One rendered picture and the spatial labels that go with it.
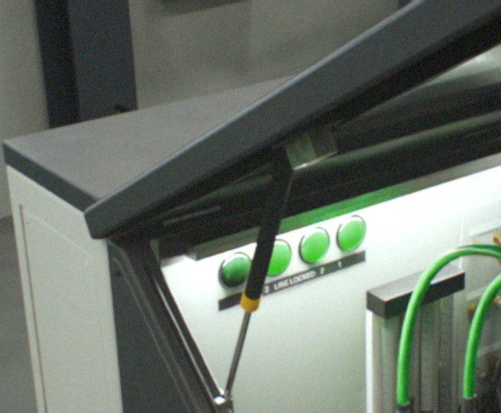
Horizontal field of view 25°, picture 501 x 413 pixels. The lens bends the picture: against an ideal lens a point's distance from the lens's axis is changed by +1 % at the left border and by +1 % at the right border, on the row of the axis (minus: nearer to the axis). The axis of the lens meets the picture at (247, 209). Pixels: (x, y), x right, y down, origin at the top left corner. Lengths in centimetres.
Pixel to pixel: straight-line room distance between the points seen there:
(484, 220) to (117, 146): 53
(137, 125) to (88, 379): 35
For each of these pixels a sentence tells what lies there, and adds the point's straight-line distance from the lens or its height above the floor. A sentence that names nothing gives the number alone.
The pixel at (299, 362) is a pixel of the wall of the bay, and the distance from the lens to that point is 148.
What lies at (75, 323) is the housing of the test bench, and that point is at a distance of 145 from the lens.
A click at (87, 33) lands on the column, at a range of 498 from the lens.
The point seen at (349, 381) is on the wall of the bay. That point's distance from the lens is 155.
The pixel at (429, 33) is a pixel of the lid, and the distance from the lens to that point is 74.
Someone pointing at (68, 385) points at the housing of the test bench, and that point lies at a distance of 154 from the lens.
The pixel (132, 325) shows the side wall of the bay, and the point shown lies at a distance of 129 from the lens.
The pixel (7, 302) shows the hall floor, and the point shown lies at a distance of 456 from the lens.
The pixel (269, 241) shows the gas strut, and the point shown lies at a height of 154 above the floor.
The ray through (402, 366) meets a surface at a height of 122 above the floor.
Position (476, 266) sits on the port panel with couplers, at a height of 127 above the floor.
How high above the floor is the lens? 195
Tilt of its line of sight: 22 degrees down
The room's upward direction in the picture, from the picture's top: 3 degrees counter-clockwise
